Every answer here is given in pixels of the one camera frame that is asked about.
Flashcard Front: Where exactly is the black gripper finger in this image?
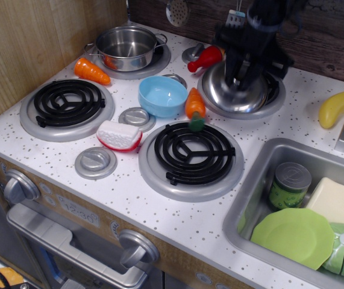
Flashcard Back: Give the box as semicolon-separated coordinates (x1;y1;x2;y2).
225;51;244;86
241;60;264;91

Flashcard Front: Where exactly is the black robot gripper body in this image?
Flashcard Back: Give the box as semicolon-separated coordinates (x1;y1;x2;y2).
213;24;294;75

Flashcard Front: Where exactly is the steel pot lid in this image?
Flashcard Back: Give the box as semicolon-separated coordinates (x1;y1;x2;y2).
199;61;268;114

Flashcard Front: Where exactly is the orange toy carrot green stem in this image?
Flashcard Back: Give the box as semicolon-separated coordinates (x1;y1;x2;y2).
185;87;206;132

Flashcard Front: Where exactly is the light blue plastic bowl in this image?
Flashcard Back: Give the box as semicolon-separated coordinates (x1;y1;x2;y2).
138;76;188;118

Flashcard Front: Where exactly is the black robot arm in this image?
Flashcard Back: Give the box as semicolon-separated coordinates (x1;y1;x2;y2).
213;1;305;91

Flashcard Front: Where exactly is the small steel pot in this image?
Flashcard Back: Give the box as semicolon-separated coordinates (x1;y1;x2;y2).
92;25;167;72

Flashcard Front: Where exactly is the red toy ketchup bottle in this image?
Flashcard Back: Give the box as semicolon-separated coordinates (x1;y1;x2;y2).
187;45;225;73

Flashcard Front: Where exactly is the back right black burner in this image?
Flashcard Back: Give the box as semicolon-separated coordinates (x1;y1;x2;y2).
197;70;286;120

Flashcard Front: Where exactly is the black burner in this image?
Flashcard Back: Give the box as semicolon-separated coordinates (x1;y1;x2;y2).
139;122;244;202
197;70;286;120
19;79;115;142

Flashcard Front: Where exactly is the grey toy spatula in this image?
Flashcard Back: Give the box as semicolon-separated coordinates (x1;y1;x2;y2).
225;10;246;28

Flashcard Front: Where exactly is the grey stove knob back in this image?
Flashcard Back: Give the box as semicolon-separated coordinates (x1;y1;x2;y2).
181;43;205;64

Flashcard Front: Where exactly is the grey stove knob behind bowl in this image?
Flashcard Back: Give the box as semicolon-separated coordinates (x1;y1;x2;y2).
161;73;187;90

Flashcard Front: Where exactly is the back left grey burner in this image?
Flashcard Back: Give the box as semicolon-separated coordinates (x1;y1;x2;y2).
84;43;171;80

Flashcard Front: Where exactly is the silver perforated toy ladle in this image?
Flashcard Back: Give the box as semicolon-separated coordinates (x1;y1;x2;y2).
166;0;190;27

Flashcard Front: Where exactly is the yellow toy banana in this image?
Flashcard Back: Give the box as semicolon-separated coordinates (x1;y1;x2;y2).
318;92;344;129

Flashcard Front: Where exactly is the grey stove knob middle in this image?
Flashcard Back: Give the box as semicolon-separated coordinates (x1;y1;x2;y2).
118;107;156;132

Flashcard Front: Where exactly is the front right black burner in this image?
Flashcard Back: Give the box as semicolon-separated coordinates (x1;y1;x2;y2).
139;122;244;202

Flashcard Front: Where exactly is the green toy tin can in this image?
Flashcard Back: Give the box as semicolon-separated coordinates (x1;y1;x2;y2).
268;162;312;211

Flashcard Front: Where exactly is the silver toy sink basin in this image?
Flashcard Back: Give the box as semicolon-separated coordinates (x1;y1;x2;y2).
223;138;344;288

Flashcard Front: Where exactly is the red white toy radish slice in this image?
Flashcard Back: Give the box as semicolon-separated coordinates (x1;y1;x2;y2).
96;120;143;152

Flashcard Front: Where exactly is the orange carrot tip piece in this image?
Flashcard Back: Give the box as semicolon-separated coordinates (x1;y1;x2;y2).
73;58;111;85

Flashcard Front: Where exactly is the cream toy cutting board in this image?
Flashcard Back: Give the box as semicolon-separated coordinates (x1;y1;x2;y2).
305;177;344;223

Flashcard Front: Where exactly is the green plastic plate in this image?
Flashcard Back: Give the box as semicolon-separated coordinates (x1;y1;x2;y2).
251;208;335;270

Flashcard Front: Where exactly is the grey stove knob front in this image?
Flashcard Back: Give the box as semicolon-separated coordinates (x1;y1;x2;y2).
75;147;117;180

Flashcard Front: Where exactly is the front left black burner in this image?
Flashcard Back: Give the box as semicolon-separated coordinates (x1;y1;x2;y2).
19;79;115;142

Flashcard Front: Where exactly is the grey oven dial right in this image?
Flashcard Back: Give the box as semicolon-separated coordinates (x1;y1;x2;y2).
119;229;160;269

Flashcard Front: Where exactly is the grey oven dial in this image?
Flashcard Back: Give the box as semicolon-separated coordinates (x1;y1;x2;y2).
4;169;41;205
119;229;160;269

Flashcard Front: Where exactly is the green toy cabbage half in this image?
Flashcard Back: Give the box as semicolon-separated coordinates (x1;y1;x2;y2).
322;223;344;275

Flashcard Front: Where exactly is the grey oven dial left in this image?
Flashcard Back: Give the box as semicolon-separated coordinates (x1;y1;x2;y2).
4;169;41;205

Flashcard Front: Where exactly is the orange toy on floor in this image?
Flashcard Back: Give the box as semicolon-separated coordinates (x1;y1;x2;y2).
0;267;24;288

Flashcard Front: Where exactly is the grey oven door handle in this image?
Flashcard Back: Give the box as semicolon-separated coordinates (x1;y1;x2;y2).
7;204;148;288

